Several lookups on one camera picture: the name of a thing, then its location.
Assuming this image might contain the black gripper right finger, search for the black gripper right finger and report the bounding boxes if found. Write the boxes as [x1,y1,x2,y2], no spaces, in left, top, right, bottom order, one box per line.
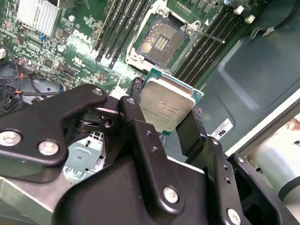
[176,107,300,225]

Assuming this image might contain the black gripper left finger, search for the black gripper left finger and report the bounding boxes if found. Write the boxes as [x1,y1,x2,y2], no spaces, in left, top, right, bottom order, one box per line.
[0,77,186,218]

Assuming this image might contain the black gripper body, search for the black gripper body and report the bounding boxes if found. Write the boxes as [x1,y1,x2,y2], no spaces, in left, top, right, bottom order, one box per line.
[52,154,224,225]

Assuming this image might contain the silver green CPU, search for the silver green CPU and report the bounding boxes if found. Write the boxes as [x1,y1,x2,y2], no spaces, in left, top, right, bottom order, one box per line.
[140,67,205,138]

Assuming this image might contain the metal locking lever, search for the metal locking lever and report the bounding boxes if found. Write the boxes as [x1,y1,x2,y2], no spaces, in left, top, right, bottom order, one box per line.
[128,9,157,56]
[194,28,226,45]

